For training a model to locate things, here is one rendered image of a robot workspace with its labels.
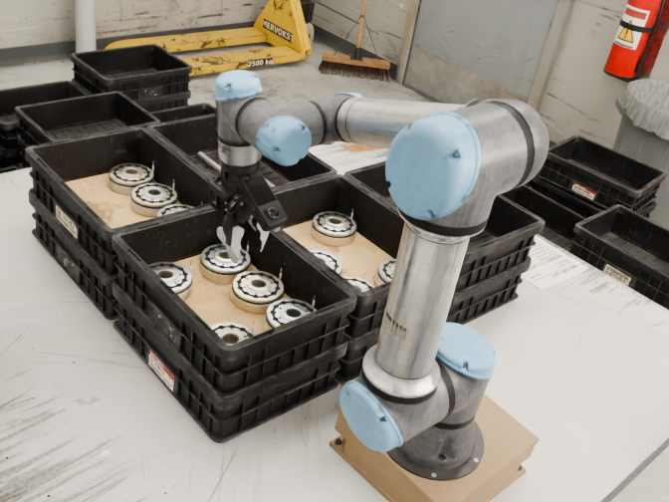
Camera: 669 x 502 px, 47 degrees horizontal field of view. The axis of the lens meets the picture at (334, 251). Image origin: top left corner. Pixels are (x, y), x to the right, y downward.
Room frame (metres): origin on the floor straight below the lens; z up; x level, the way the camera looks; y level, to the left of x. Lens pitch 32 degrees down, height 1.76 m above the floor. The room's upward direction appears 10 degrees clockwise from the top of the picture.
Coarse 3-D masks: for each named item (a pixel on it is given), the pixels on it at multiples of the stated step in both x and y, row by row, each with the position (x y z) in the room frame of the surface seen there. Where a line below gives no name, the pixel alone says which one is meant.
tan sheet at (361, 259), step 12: (288, 228) 1.52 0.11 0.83; (300, 228) 1.53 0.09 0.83; (300, 240) 1.48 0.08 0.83; (312, 240) 1.49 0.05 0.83; (360, 240) 1.53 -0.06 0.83; (336, 252) 1.46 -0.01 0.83; (348, 252) 1.47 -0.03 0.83; (360, 252) 1.47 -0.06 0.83; (372, 252) 1.48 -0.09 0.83; (384, 252) 1.49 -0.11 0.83; (348, 264) 1.42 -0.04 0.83; (360, 264) 1.43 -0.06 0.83; (372, 264) 1.43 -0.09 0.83; (360, 276) 1.38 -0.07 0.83; (372, 276) 1.39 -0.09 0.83
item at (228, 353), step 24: (192, 216) 1.34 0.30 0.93; (120, 240) 1.20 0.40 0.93; (144, 264) 1.14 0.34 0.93; (312, 264) 1.24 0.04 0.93; (168, 288) 1.08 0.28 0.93; (336, 288) 1.18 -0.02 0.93; (192, 312) 1.03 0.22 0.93; (336, 312) 1.12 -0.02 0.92; (216, 336) 0.98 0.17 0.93; (264, 336) 1.00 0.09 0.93; (288, 336) 1.03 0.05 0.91
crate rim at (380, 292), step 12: (312, 180) 1.58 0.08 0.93; (324, 180) 1.59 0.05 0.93; (348, 180) 1.62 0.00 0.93; (276, 192) 1.50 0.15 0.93; (288, 192) 1.52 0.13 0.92; (360, 192) 1.58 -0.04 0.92; (384, 204) 1.53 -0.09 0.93; (396, 216) 1.50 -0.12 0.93; (288, 240) 1.31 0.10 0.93; (324, 264) 1.25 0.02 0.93; (336, 276) 1.22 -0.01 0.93; (348, 288) 1.18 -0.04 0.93; (372, 288) 1.20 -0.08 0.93; (384, 288) 1.21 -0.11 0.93; (360, 300) 1.17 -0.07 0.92; (372, 300) 1.18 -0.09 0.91
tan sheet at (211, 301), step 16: (192, 272) 1.28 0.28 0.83; (192, 288) 1.23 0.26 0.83; (208, 288) 1.24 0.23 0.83; (224, 288) 1.25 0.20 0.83; (192, 304) 1.18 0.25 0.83; (208, 304) 1.19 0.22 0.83; (224, 304) 1.20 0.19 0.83; (208, 320) 1.14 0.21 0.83; (224, 320) 1.15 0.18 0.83; (240, 320) 1.16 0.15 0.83; (256, 320) 1.17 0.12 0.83
